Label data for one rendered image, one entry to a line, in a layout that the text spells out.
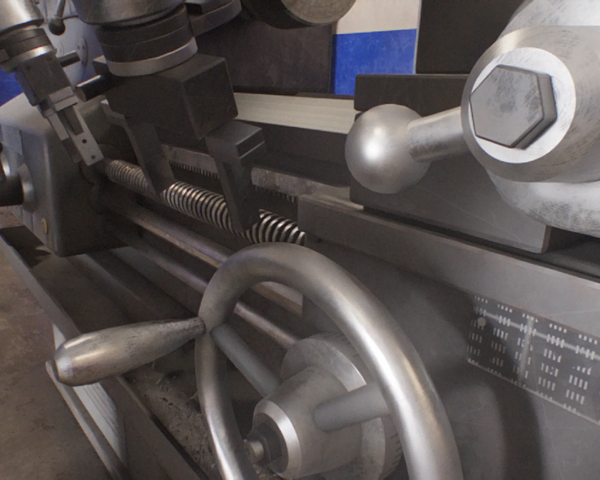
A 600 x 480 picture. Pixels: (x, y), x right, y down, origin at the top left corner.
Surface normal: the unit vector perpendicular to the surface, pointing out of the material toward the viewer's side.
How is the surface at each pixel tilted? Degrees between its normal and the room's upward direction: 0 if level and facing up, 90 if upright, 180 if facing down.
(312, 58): 90
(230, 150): 114
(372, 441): 90
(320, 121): 36
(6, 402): 0
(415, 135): 81
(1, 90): 90
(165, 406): 0
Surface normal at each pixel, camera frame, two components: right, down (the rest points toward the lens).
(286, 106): -0.43, -0.68
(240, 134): -0.15, -0.77
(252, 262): -0.79, -0.04
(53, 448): 0.04, -0.95
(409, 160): 0.31, 0.38
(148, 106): -0.64, 0.56
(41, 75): 0.51, 0.15
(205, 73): 0.75, 0.32
